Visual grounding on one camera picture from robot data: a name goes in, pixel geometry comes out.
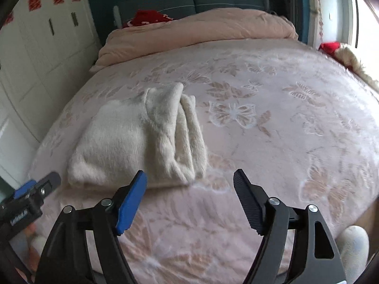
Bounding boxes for white panelled wardrobe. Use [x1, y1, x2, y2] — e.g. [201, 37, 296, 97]
[0, 0, 103, 190]

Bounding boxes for white lace curtain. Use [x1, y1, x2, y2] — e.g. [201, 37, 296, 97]
[309, 0, 331, 47]

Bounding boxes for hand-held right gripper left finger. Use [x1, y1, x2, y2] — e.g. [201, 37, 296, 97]
[35, 170, 148, 284]

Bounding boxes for red cloth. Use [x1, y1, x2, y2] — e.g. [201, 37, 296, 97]
[124, 9, 174, 28]

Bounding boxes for pink quilt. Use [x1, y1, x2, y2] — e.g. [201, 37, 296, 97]
[89, 8, 299, 73]

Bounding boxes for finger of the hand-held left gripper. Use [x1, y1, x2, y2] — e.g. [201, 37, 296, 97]
[13, 180, 38, 199]
[34, 172, 62, 197]

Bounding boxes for red plush item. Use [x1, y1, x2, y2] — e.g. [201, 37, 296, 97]
[319, 42, 342, 54]

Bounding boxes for white fluffy slipper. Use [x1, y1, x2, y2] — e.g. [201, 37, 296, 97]
[337, 225, 371, 284]

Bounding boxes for cream furry cloth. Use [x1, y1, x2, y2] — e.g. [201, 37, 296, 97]
[334, 44, 379, 92]

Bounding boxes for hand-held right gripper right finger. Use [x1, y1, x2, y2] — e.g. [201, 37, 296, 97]
[233, 169, 347, 284]

